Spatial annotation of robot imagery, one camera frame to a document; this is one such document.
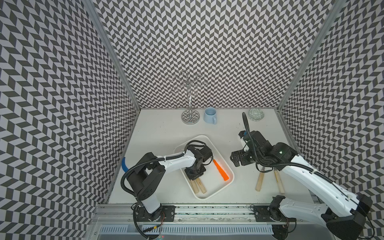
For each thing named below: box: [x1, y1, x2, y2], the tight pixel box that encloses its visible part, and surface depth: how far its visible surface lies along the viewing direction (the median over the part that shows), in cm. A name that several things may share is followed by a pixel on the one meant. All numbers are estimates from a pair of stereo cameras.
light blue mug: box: [203, 106, 217, 125], surface depth 110 cm
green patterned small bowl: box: [248, 108, 265, 122], surface depth 114 cm
